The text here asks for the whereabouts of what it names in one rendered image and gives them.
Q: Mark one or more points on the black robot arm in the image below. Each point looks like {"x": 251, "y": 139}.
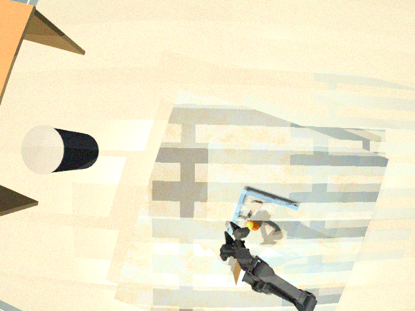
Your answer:
{"x": 262, "y": 278}

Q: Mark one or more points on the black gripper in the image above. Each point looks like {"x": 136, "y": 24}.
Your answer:
{"x": 239, "y": 233}

